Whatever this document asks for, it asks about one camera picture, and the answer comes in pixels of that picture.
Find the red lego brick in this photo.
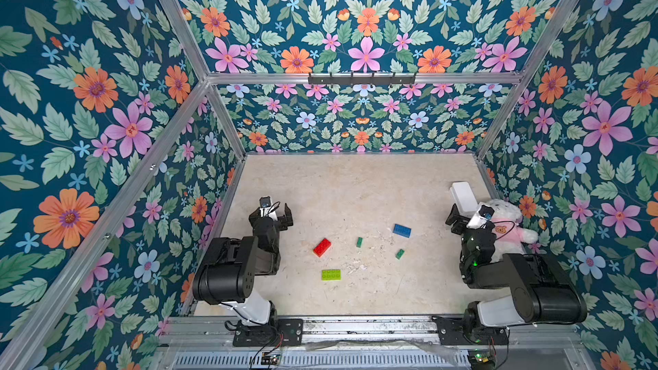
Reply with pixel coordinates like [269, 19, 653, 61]
[313, 238, 332, 257]

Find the blue lego brick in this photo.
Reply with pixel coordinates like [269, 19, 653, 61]
[392, 224, 411, 238]

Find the lime green lego brick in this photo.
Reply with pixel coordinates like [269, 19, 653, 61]
[321, 269, 342, 282]

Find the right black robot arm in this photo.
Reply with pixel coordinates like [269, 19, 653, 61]
[446, 200, 588, 331]

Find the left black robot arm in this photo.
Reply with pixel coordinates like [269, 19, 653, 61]
[191, 197, 294, 326]

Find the white plastic box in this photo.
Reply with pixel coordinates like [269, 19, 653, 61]
[450, 182, 479, 217]

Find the white teddy bear pink shirt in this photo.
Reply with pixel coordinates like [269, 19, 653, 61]
[485, 199, 539, 263]

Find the small circuit board right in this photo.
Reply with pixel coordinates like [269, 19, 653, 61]
[467, 350, 496, 370]

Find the small circuit board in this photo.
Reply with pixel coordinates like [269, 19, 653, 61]
[260, 353, 281, 367]
[467, 350, 496, 370]

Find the small circuit board left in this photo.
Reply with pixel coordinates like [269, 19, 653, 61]
[260, 353, 281, 367]

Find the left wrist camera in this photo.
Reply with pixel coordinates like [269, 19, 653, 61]
[259, 196, 272, 209]

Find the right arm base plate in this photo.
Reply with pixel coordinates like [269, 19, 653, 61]
[432, 316, 509, 346]

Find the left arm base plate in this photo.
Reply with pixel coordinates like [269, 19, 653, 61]
[232, 319, 304, 347]

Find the black hook rail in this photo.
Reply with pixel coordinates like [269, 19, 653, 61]
[307, 73, 416, 87]

